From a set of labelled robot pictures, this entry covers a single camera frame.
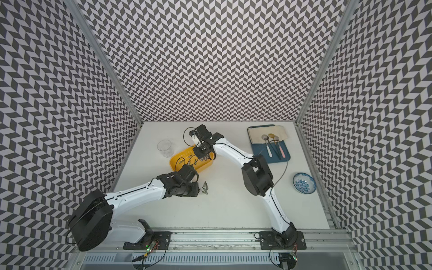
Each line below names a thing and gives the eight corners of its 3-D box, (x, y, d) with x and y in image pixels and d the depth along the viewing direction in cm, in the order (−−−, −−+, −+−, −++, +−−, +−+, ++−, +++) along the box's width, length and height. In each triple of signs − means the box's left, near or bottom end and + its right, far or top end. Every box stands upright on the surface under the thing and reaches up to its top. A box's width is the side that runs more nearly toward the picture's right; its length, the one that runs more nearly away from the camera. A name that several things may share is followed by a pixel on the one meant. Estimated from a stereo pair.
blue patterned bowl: (293, 194, 90) (297, 190, 85) (289, 177, 96) (292, 172, 91) (313, 194, 90) (318, 190, 85) (307, 177, 96) (312, 172, 91)
